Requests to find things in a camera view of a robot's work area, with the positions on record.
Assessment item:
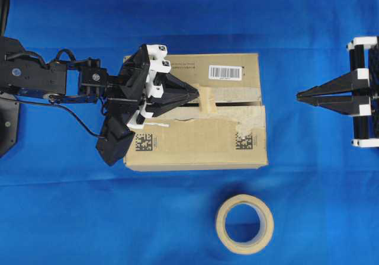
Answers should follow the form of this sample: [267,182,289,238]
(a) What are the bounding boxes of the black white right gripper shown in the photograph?
[297,36,378,148]

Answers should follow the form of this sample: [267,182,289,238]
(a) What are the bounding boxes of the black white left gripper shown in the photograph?
[105,44,199,129]

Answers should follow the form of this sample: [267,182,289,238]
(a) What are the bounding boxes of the beige masking tape strip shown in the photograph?
[198,86,217,114]

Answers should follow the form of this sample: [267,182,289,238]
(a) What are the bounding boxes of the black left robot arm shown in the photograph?
[1,37,199,128]

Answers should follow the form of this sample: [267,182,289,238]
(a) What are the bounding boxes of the brown cardboard box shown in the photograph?
[124,53,268,172]

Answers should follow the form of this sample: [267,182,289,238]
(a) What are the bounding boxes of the beige masking tape roll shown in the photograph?
[215,194,274,255]

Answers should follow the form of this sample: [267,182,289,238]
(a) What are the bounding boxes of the blue table cloth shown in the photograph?
[1,0,378,264]

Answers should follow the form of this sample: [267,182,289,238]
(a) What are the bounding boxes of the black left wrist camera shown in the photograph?
[96,116,135,166]

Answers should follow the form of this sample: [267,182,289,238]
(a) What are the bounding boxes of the black left camera cable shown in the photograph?
[0,94,103,138]

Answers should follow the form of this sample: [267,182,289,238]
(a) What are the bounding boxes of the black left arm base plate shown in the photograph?
[0,92,20,157]

